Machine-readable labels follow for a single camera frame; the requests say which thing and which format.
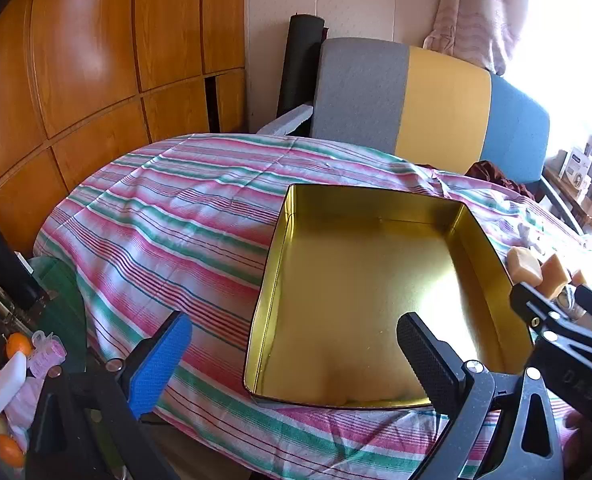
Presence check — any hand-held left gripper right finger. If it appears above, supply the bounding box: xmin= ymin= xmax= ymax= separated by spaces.
xmin=397 ymin=311 xmax=565 ymax=480

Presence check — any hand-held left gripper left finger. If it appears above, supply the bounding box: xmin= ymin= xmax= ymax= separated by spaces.
xmin=26 ymin=310 xmax=194 ymax=480

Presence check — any yellow soap bar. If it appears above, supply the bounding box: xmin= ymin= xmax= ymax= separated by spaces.
xmin=507 ymin=247 xmax=544 ymax=286
xmin=538 ymin=254 xmax=572 ymax=298

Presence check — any gold tin box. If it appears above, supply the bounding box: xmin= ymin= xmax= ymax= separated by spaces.
xmin=243 ymin=183 xmax=536 ymax=409

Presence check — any wooden desk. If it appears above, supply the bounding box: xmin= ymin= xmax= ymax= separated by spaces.
xmin=543 ymin=165 xmax=592 ymax=241

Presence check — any striped tablecloth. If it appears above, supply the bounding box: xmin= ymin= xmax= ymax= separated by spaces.
xmin=32 ymin=132 xmax=592 ymax=480

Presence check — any dark red cloth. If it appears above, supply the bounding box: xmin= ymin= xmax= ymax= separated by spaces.
xmin=465 ymin=160 xmax=539 ymax=201

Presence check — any white printed box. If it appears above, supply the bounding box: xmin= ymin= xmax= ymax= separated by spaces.
xmin=558 ymin=146 xmax=592 ymax=192

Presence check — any orange fruit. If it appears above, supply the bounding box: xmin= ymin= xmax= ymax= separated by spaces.
xmin=0 ymin=434 xmax=26 ymax=468
xmin=6 ymin=332 xmax=32 ymax=359

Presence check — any white bottle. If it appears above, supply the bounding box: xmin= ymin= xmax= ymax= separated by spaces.
xmin=0 ymin=351 xmax=28 ymax=416

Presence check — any black stand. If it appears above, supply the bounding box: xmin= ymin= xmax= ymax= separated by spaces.
xmin=0 ymin=190 xmax=41 ymax=311

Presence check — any grey yellow blue chair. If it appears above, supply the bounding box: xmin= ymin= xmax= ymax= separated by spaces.
xmin=310 ymin=37 xmax=551 ymax=186

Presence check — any pink patterned curtain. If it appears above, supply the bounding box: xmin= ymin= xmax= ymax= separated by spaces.
xmin=423 ymin=0 xmax=532 ymax=76

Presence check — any wooden wardrobe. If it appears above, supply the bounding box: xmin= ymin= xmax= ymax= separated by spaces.
xmin=0 ymin=0 xmax=249 ymax=261

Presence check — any black rolled mat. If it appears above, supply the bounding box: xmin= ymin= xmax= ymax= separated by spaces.
xmin=276 ymin=14 xmax=327 ymax=121

